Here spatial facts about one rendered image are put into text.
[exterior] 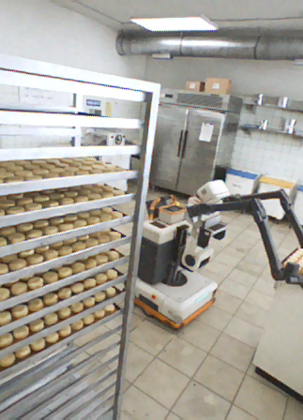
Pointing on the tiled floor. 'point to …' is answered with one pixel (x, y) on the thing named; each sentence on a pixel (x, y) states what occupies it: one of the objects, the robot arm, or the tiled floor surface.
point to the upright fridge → (202, 159)
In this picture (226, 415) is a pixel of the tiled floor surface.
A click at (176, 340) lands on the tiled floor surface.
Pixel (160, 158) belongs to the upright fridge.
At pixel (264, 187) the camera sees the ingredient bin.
